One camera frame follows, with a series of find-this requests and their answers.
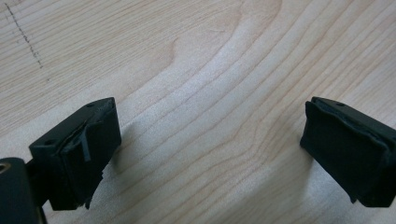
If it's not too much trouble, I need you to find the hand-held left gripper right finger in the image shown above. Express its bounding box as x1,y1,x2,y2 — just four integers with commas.
299,95,396,209

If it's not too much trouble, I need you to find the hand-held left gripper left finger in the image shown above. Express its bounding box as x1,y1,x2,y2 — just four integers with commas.
28,96,122,212

